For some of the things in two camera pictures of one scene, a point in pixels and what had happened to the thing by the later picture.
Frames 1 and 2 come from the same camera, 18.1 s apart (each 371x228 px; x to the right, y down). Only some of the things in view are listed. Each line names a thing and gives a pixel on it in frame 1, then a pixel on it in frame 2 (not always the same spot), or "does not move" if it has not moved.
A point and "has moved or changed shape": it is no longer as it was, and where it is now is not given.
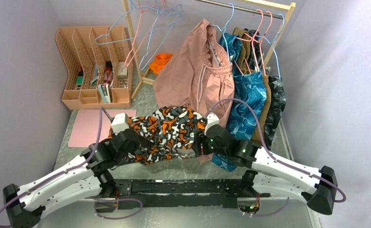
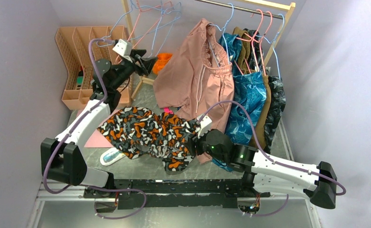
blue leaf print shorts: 249,102 does not move
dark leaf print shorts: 278,95 does not move
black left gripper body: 121,157 → 125,70
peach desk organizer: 100,68 does not move
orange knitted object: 161,61 does not move
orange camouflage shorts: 172,132 has moved or changed shape
